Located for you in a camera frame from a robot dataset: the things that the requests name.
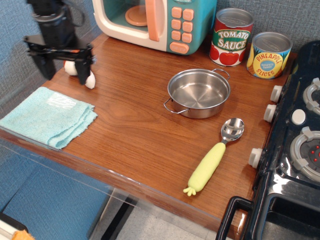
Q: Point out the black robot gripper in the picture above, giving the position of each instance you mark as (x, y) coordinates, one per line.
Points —
(57, 39)

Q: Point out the teal toy microwave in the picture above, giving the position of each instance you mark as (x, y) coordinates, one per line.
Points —
(173, 26)

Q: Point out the black toy stove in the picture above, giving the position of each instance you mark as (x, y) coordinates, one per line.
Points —
(286, 190)

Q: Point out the pineapple slices can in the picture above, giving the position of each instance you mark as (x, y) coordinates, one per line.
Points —
(268, 55)

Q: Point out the orange object at corner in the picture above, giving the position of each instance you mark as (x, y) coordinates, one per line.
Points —
(22, 235)

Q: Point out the light blue cloth napkin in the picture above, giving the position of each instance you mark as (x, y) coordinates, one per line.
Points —
(50, 118)

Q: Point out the plush white brown mushroom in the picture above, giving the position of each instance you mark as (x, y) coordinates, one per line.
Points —
(70, 69)

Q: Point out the tomato sauce can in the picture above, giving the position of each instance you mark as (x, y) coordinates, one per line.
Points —
(232, 30)

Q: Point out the small steel pot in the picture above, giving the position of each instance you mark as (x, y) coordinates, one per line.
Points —
(198, 93)

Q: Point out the spoon with yellow handle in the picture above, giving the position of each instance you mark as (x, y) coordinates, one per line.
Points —
(231, 130)

